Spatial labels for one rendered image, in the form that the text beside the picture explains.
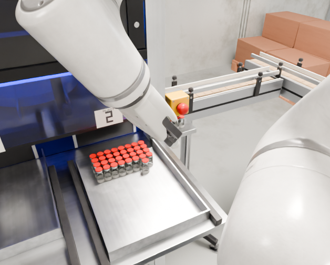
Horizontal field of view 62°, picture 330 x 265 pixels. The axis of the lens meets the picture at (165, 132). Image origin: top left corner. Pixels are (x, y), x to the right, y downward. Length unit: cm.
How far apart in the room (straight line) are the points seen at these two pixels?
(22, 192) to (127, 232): 34
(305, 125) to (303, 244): 14
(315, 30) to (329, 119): 335
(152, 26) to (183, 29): 289
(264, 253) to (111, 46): 25
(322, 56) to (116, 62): 334
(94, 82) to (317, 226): 27
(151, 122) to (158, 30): 47
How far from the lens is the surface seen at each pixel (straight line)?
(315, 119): 32
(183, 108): 93
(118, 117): 88
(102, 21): 31
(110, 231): 73
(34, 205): 84
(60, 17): 29
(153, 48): 85
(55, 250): 73
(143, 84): 37
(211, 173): 219
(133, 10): 80
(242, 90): 128
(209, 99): 118
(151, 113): 40
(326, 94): 29
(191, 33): 380
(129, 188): 81
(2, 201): 89
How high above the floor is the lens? 146
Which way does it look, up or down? 34 degrees down
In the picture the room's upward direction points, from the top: straight up
